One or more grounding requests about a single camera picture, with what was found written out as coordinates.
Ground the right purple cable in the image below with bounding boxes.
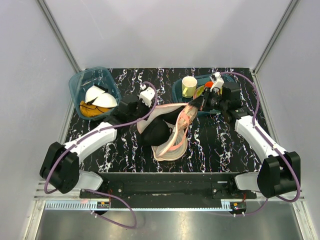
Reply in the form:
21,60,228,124
214,71,301,217

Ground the floral mesh laundry bag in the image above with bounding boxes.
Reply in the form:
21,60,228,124
136,102,199,161

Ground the aluminium frame rail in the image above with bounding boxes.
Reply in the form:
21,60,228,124
33,180,307,211

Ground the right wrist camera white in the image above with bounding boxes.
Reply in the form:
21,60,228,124
210,72,224,93

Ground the cream ringed ceramic plate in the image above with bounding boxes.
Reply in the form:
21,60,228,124
151,139,188,162

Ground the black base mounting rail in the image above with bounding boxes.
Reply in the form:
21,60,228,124
79,171,258,209

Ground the black bra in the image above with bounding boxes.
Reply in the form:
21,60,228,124
136,104,186,146

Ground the pale yellow mug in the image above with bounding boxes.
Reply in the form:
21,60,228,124
181,76,198,98

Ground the teal plastic bin left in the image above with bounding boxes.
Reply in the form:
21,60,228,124
68,67,122,121

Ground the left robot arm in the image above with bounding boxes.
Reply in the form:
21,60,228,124
39,95,158,198

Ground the yellow garment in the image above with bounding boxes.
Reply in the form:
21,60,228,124
79,101,112,118

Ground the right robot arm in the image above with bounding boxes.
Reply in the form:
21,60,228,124
189,82,301,202

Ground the green polka dot plate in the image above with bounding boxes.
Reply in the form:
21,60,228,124
193,85,205,99

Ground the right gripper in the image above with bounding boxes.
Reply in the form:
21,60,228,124
189,87,228,113

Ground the orange mug black handle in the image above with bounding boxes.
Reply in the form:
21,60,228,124
204,81,214,88

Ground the white bra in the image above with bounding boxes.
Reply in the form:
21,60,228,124
85,85,118,109

